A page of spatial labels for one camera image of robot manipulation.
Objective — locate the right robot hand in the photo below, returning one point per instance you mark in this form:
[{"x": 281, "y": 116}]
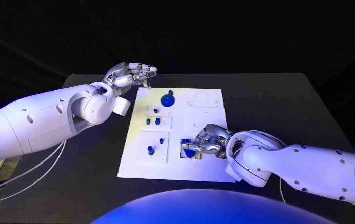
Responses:
[{"x": 211, "y": 141}]

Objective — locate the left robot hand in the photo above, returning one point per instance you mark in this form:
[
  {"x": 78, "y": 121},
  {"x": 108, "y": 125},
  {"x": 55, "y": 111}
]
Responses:
[{"x": 124, "y": 75}]

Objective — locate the blue plug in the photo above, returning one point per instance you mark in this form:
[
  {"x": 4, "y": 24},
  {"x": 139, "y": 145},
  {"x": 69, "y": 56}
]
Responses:
[{"x": 188, "y": 152}]

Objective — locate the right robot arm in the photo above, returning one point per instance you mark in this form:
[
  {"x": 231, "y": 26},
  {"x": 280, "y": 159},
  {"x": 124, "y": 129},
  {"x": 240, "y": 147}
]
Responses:
[{"x": 290, "y": 162}]

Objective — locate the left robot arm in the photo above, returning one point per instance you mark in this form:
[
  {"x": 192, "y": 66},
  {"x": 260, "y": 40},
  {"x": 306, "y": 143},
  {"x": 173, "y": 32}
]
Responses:
[{"x": 40, "y": 116}]

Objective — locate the white task board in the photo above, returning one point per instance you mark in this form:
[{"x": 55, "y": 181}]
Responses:
[{"x": 154, "y": 151}]

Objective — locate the blue gear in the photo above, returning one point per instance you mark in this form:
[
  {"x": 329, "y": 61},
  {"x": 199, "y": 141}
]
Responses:
[{"x": 167, "y": 100}]

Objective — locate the blue block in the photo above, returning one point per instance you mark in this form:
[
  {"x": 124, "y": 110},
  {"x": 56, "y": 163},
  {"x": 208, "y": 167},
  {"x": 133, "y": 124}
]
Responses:
[
  {"x": 157, "y": 121},
  {"x": 147, "y": 121}
]

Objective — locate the blue cylinder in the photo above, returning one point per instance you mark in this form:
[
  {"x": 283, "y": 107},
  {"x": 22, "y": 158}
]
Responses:
[{"x": 150, "y": 150}]

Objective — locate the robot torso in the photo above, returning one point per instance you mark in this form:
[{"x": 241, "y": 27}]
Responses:
[{"x": 211, "y": 208}]

